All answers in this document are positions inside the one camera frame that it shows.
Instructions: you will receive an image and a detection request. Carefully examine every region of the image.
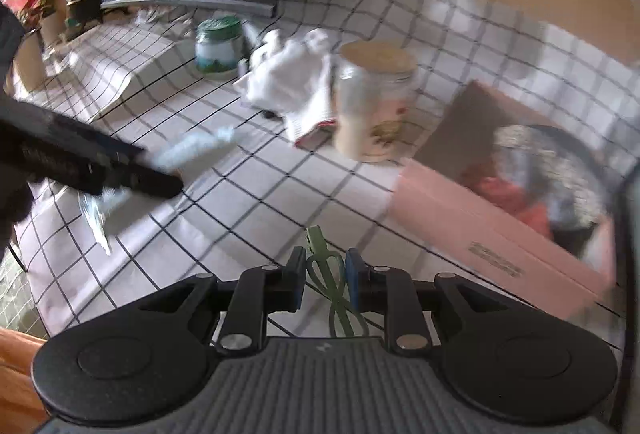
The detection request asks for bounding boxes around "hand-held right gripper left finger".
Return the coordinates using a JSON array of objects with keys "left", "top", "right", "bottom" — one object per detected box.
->
[{"left": 100, "top": 248, "right": 307, "bottom": 356}]

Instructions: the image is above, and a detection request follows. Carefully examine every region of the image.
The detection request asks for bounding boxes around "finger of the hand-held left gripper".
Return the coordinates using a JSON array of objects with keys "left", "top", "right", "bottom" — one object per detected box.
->
[{"left": 115, "top": 148, "right": 185, "bottom": 201}]

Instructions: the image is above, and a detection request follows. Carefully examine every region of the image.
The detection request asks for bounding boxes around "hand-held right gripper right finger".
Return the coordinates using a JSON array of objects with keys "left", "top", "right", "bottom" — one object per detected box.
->
[{"left": 345, "top": 248, "right": 541, "bottom": 356}]

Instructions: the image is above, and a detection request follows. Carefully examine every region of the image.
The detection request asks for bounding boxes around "green cord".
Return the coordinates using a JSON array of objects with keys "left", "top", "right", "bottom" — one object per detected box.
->
[{"left": 304, "top": 225, "right": 371, "bottom": 337}]

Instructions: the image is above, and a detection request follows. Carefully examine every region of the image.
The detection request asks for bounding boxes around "light blue tissue packet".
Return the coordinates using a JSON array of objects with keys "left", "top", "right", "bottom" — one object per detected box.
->
[{"left": 150, "top": 124, "right": 238, "bottom": 170}]

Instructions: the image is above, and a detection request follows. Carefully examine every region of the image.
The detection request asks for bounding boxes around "pink cardboard box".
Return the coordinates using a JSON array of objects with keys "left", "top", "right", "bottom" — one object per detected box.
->
[{"left": 387, "top": 79, "right": 618, "bottom": 321}]

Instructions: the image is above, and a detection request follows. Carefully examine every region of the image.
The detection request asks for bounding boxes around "orange mesh cloth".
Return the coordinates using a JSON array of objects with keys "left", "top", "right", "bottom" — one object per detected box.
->
[{"left": 470, "top": 174, "right": 556, "bottom": 240}]

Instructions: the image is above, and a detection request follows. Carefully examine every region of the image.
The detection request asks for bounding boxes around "grey floral cloth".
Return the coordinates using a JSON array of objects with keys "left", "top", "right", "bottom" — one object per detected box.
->
[{"left": 492, "top": 124, "right": 608, "bottom": 225}]

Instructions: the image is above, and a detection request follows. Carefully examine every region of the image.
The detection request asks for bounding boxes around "crumpled clear plastic wrapper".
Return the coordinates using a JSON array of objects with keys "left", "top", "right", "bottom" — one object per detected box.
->
[{"left": 77, "top": 187, "right": 133, "bottom": 257}]

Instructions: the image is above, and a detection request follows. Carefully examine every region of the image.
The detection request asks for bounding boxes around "white checked tablecloth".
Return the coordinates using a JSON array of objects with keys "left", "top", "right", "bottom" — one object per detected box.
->
[{"left": 10, "top": 0, "right": 640, "bottom": 350}]

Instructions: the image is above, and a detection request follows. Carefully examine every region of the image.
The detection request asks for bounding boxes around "green lid jar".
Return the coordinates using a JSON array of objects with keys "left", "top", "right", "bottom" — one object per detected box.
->
[{"left": 194, "top": 16, "right": 247, "bottom": 76}]

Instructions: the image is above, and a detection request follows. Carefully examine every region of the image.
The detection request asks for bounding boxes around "clear plastic powder jar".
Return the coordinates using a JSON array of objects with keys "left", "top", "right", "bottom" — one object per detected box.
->
[{"left": 331, "top": 40, "right": 420, "bottom": 163}]

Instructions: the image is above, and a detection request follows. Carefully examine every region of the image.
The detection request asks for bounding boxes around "white cloth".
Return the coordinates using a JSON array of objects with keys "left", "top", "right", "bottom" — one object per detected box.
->
[{"left": 234, "top": 28, "right": 341, "bottom": 150}]

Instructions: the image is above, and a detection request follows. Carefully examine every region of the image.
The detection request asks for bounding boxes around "grey cabinet side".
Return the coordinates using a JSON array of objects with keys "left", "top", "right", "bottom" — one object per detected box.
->
[{"left": 612, "top": 159, "right": 640, "bottom": 434}]

